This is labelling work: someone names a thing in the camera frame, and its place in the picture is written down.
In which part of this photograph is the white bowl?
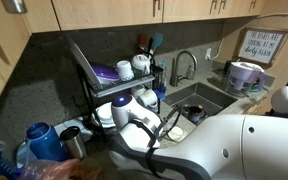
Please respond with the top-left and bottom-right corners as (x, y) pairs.
(96, 102), (114, 122)

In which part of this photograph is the steel kitchen faucet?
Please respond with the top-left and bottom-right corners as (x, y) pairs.
(168, 49), (198, 88)

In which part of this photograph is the stainless steel tumbler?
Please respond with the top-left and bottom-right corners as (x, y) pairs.
(59, 125), (89, 162)

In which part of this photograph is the teal spatula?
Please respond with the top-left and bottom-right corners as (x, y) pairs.
(150, 32), (164, 52)

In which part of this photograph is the black two-tier dish rack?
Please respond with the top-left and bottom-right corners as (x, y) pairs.
(74, 64), (162, 143)

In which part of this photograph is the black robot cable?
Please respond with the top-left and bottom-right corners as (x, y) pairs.
(155, 104), (184, 140)

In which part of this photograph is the white water filter pitcher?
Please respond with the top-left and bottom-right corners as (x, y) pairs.
(227, 60), (268, 94)

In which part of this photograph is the red spatula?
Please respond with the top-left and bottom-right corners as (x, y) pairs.
(137, 33), (149, 53)

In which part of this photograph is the white power cable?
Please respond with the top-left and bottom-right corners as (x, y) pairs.
(212, 31), (227, 61)

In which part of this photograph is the white rice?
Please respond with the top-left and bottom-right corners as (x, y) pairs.
(168, 126), (185, 142)

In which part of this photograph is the stainless steel sink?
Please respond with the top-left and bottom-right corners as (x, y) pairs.
(163, 81), (239, 126)

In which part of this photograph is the black utensil holder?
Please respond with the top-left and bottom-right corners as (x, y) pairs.
(149, 63), (162, 92)

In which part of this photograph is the blue dish soap bottle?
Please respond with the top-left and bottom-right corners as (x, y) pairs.
(153, 60), (169, 101)

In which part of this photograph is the framed text sign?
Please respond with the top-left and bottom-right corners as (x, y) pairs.
(235, 26), (288, 67)

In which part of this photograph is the black spatula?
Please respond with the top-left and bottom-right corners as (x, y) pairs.
(146, 37), (154, 58)

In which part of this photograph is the red plastic bag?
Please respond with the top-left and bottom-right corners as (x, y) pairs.
(17, 158), (102, 180)

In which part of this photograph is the purple bowl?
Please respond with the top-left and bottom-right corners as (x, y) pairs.
(89, 63), (121, 86)

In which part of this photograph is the white wall outlet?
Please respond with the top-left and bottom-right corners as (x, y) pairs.
(204, 47), (213, 61)

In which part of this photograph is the black mug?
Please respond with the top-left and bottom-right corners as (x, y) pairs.
(183, 104), (208, 125)

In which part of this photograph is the large white plate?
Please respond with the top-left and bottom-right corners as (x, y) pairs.
(67, 37), (102, 92)

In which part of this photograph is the wooden base cabinet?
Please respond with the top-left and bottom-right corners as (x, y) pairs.
(243, 98), (272, 116)

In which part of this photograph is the printed white mug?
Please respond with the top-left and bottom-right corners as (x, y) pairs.
(130, 54), (152, 76)

